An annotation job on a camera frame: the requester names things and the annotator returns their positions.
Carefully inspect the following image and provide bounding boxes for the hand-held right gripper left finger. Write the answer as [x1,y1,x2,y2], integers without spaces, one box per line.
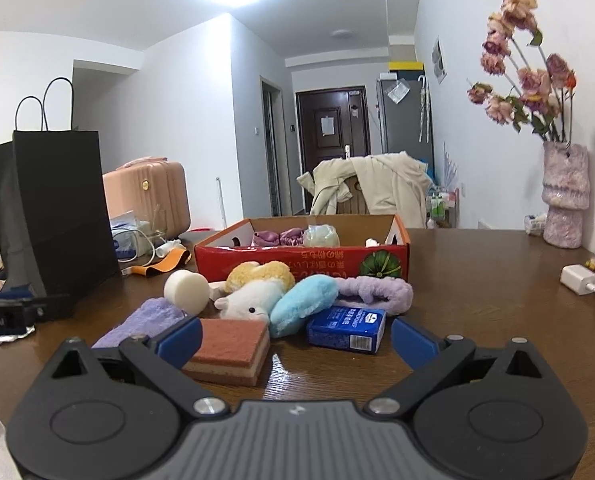
[50,316,228,418]

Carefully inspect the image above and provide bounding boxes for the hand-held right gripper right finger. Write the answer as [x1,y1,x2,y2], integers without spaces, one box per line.
[367,317,547,418]

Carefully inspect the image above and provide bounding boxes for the purple towel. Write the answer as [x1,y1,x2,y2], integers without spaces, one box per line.
[91,297,188,350]

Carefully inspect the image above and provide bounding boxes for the white foam cylinder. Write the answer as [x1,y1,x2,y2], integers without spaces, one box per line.
[164,270,211,311]

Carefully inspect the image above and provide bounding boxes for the brick red sponge block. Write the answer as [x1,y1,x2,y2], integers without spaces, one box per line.
[182,317,270,387]

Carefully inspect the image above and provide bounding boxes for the purple fuzzy headband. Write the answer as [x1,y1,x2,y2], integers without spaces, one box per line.
[333,276,414,317]

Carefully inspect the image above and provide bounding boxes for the blue small carton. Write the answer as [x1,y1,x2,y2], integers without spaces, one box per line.
[306,306,387,355]

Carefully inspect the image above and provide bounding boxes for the white and yellow plush toy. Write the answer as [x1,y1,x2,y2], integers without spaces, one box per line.
[214,261,296,322]

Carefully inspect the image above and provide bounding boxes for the light blue plush puff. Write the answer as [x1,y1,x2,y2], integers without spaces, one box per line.
[270,276,339,339]

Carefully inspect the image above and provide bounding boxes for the red cardboard box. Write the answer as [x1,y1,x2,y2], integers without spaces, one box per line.
[193,214,411,284]

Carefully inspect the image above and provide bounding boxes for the blue and white packet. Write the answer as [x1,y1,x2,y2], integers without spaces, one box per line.
[110,214,150,261]

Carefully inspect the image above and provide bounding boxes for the black paper bag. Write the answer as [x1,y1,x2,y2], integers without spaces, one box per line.
[0,77,123,307]

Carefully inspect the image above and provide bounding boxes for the shelf rack with bottles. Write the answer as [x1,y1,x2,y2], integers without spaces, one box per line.
[426,185,461,229]

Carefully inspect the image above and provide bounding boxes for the purple satin cloth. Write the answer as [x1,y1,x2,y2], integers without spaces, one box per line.
[251,228,305,248]

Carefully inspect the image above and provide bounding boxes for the wooden chair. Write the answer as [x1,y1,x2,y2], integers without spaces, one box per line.
[337,177,378,216]

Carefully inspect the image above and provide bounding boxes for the pink suitcase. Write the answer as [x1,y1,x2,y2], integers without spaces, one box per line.
[102,156,191,241]

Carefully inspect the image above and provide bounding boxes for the beige coat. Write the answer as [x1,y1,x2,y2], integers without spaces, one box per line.
[297,151,431,229]

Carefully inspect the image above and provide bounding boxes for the white power adapter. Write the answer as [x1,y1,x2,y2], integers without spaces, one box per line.
[561,264,595,296]

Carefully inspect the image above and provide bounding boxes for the dark brown door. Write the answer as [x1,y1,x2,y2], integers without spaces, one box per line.
[296,86,369,212]

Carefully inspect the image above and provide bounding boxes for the pink textured vase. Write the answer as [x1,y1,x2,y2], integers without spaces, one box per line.
[542,141,591,249]

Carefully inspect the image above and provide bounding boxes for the grey refrigerator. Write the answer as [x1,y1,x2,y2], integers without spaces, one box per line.
[376,72,435,162]

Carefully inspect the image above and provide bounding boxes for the white umbrella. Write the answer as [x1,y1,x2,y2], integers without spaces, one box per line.
[418,75,431,143]

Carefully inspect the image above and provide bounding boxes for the clear plastic bag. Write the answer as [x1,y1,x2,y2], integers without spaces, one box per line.
[384,80,409,104]

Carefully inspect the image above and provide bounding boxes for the dried pink flowers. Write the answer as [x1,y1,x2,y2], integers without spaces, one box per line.
[467,0,578,143]

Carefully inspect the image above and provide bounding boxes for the orange strap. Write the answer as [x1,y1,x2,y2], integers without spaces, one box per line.
[133,249,190,277]

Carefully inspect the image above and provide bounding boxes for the white charger with cable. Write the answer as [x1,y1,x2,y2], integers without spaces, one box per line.
[111,229,183,267]

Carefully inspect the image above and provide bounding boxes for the white mop handle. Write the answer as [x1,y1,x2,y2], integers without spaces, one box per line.
[216,176,228,231]

